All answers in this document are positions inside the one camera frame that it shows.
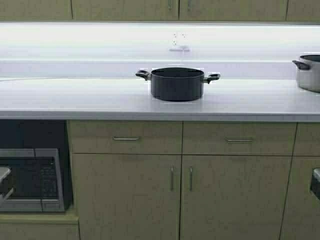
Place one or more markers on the black pot with handles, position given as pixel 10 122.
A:
pixel 177 84

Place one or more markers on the cabinet door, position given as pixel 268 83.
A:
pixel 233 10
pixel 125 10
pixel 233 197
pixel 127 196

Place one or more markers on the silver steel pot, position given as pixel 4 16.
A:
pixel 308 72

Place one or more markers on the right lower drawer front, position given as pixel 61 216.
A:
pixel 238 138

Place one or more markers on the drawer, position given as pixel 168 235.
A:
pixel 125 137
pixel 238 138

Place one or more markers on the left lower drawer front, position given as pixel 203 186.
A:
pixel 125 137

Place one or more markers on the stainless steel microwave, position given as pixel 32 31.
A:
pixel 36 178

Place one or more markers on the white wall outlet plate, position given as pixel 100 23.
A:
pixel 179 43

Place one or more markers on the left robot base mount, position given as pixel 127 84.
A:
pixel 6 184

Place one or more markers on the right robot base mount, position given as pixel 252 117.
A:
pixel 315 183

